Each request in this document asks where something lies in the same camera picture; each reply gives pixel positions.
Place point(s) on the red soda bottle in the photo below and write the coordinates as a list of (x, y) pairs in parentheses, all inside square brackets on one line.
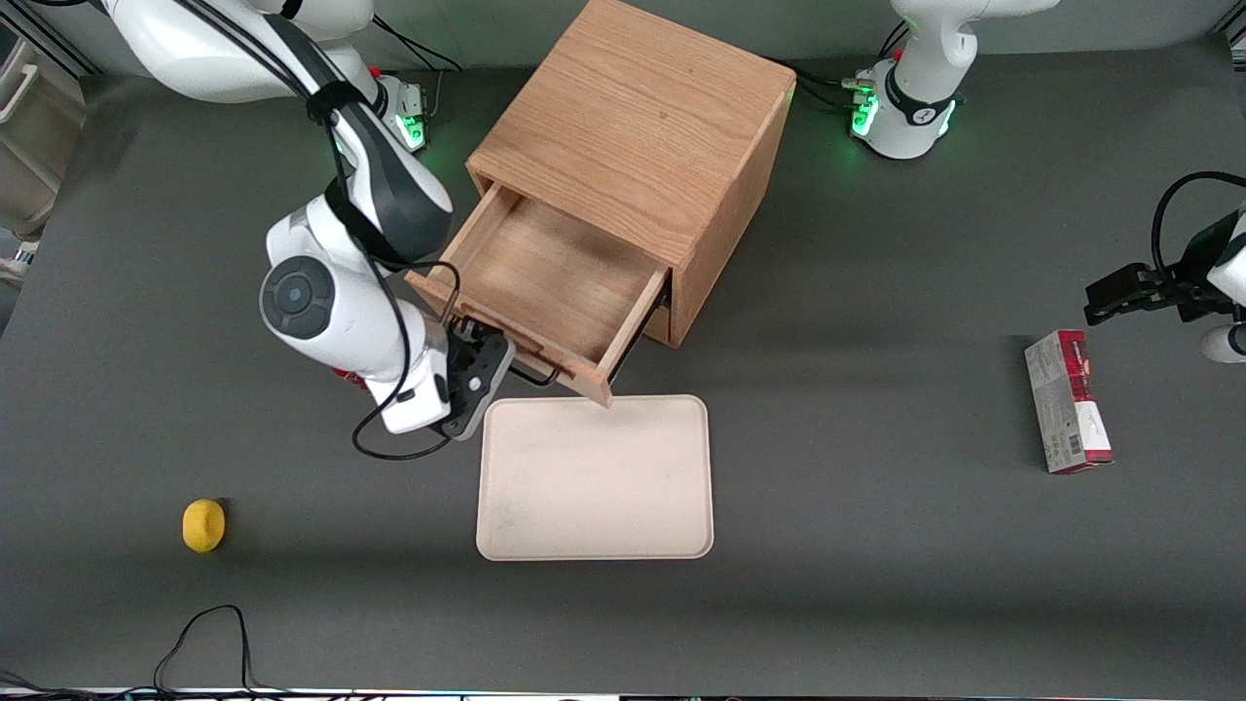
[(348, 377)]

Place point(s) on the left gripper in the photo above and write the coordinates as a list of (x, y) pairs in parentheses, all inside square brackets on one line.
[(1181, 289)]

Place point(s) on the beige plastic tray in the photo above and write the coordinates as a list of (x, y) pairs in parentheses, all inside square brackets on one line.
[(594, 477)]

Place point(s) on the red and grey carton box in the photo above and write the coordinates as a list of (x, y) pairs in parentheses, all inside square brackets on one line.
[(1066, 404)]

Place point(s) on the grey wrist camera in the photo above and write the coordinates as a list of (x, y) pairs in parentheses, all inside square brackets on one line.
[(475, 404), (1225, 344)]

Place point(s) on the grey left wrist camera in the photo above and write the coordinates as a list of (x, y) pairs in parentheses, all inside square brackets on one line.
[(1225, 344)]

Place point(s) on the yellow lemon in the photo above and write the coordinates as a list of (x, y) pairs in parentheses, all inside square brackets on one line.
[(202, 526)]

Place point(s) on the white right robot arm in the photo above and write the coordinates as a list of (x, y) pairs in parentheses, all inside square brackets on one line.
[(311, 302)]

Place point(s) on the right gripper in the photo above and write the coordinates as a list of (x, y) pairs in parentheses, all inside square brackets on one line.
[(464, 343)]

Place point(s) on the wooden drawer cabinet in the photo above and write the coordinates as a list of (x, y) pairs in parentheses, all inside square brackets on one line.
[(642, 117)]

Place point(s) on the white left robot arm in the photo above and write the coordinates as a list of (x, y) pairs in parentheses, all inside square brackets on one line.
[(915, 117)]

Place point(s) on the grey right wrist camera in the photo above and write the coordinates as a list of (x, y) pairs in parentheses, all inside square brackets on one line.
[(475, 404)]

